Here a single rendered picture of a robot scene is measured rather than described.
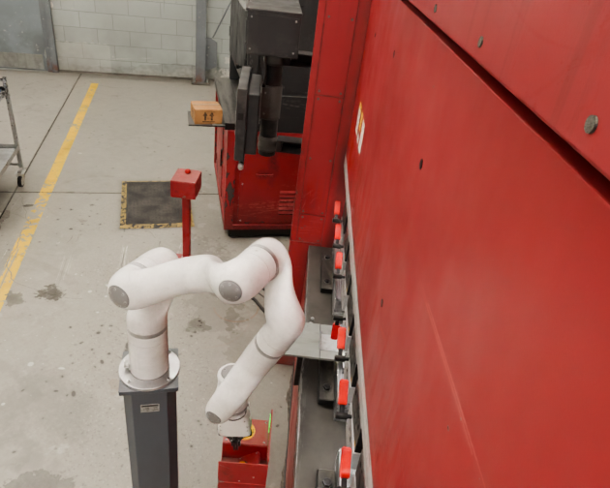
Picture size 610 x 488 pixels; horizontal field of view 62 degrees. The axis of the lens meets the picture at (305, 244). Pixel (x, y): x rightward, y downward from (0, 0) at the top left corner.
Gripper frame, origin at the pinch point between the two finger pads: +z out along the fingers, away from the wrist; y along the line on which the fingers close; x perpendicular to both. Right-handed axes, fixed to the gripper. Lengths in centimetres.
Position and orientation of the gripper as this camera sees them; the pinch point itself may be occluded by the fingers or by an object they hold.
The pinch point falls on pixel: (235, 442)
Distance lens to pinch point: 178.1
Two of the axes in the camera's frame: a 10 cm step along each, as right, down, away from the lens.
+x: 0.0, 5.3, -8.5
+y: -10.0, -0.3, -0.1
